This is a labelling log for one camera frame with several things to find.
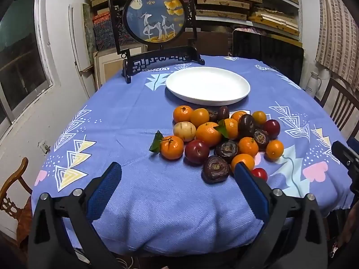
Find red plum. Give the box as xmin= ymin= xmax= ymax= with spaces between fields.
xmin=184 ymin=140 xmax=210 ymax=164
xmin=262 ymin=119 xmax=281 ymax=140

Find round deer screen black stand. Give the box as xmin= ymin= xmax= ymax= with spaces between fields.
xmin=108 ymin=0 xmax=206 ymax=85

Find leaning framed picture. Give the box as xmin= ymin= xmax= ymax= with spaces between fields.
xmin=94 ymin=46 xmax=146 ymax=89

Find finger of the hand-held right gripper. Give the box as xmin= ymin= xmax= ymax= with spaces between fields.
xmin=331 ymin=141 xmax=359 ymax=194

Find dark purple passion fruit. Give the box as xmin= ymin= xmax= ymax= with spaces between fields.
xmin=238 ymin=114 xmax=256 ymax=140

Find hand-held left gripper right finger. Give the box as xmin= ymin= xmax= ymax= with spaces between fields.
xmin=235 ymin=163 xmax=328 ymax=269

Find tan striped pepino melon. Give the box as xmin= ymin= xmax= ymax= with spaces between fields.
xmin=173 ymin=121 xmax=196 ymax=142

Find mandarin with green leaf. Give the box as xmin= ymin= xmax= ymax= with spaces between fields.
xmin=215 ymin=118 xmax=239 ymax=141
xmin=149 ymin=130 xmax=184 ymax=160

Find carved wooden chair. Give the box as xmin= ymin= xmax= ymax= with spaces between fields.
xmin=0 ymin=157 xmax=34 ymax=247

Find wooden slatted chair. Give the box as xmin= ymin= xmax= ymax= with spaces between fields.
xmin=320 ymin=77 xmax=359 ymax=135

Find checked beige curtain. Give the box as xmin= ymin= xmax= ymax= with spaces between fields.
xmin=315 ymin=0 xmax=359 ymax=90

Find black flat monitor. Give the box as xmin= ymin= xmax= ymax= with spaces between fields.
xmin=232 ymin=29 xmax=305 ymax=86

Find white thermos jug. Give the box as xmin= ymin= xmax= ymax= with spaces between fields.
xmin=305 ymin=71 xmax=323 ymax=98

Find blue printed tablecloth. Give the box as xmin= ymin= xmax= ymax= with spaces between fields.
xmin=31 ymin=54 xmax=354 ymax=255

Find large dark wrinkled fruit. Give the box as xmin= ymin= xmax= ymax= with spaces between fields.
xmin=202 ymin=155 xmax=231 ymax=184

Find orange mandarin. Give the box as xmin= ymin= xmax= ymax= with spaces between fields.
xmin=173 ymin=105 xmax=194 ymax=123
xmin=230 ymin=154 xmax=255 ymax=174
xmin=195 ymin=122 xmax=223 ymax=147
xmin=238 ymin=137 xmax=259 ymax=158

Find small red fruit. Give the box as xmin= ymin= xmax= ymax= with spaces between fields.
xmin=251 ymin=168 xmax=268 ymax=182

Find small yellow orange citrus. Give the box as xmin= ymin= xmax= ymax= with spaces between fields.
xmin=252 ymin=111 xmax=267 ymax=126

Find shelf of stacked boxes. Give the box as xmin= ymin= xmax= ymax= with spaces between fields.
xmin=87 ymin=0 xmax=300 ymax=42

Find stack of patterned brocade boxes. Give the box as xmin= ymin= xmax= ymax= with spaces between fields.
xmin=92 ymin=13 xmax=141 ymax=54

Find window with white frame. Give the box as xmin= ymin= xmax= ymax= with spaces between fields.
xmin=0 ymin=0 xmax=61 ymax=135

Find white round plate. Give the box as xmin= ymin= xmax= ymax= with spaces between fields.
xmin=165 ymin=67 xmax=251 ymax=106

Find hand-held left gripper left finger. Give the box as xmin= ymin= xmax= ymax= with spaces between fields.
xmin=28 ymin=162 xmax=122 ymax=269

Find pink floral cloth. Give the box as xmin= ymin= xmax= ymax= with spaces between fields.
xmin=233 ymin=25 xmax=267 ymax=35

